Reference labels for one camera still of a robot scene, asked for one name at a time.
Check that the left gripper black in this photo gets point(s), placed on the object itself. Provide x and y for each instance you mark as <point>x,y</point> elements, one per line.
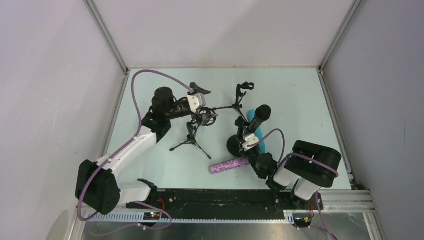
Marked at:
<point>197,116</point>

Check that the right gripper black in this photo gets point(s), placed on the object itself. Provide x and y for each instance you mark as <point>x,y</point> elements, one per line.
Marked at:
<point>245,131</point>

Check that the black microphone orange end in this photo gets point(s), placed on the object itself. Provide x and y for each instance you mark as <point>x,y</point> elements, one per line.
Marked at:
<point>261,115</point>

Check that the black round base mic stand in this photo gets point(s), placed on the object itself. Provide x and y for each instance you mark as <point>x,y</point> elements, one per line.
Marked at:
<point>232,145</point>

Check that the purple glitter microphone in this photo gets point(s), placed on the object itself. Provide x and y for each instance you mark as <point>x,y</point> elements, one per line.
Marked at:
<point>228,165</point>

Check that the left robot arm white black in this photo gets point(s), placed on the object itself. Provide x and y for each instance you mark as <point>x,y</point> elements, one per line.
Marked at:
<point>97,184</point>

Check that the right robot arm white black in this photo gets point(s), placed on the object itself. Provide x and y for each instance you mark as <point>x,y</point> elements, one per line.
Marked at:
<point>310,166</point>

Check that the tripod stand with clip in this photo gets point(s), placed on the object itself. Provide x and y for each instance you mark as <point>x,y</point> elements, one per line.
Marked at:
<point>237,106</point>

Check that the blue toy microphone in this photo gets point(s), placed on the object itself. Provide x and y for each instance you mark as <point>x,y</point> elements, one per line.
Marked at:
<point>258,132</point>

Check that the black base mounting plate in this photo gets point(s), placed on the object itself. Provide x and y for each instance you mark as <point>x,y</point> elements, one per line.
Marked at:
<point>219,204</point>

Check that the tripod stand with shock mount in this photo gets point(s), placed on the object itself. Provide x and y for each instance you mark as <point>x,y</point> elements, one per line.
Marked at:
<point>191,138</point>

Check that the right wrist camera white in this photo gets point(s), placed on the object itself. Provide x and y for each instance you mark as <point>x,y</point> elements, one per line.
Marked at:
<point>250,141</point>

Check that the aluminium frame rail front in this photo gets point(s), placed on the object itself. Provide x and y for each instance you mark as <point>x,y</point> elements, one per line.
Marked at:
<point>334,201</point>

